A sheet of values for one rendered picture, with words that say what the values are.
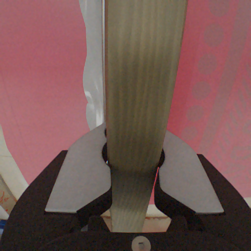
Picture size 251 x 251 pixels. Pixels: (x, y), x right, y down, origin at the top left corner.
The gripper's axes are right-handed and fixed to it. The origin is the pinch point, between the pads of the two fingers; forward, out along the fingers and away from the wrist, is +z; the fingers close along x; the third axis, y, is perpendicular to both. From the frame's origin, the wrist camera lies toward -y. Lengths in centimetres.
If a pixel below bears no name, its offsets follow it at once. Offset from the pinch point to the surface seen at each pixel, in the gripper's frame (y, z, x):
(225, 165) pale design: 9.6, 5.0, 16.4
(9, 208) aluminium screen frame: 21.5, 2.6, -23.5
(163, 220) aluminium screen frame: 25.3, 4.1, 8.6
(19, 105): 0.3, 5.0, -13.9
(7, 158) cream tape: 9.6, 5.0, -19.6
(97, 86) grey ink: -2.2, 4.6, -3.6
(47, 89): -1.7, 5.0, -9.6
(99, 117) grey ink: 1.5, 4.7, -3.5
